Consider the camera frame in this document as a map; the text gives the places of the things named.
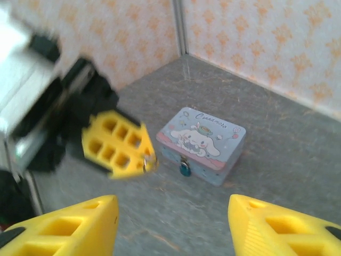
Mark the aluminium corner frame post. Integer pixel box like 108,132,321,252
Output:
172,0,190,55

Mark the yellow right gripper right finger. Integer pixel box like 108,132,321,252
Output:
228,194,341,256

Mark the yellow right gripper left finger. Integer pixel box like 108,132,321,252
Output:
0,194,119,256

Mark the blue cartoon tin box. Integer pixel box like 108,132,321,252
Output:
156,106,247,187

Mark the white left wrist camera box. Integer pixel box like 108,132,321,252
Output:
0,0,63,171

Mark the small blue padlock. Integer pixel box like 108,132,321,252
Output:
180,157,192,177

